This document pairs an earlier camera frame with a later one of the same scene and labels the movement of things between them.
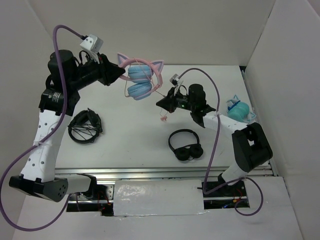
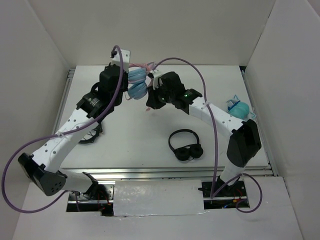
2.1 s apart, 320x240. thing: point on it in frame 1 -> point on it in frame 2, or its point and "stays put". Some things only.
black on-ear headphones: [186, 153] stays put
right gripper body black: [183, 101] -> [160, 96]
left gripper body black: [92, 72] -> [118, 99]
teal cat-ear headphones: [239, 110] stays put
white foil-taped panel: [158, 197] stays put
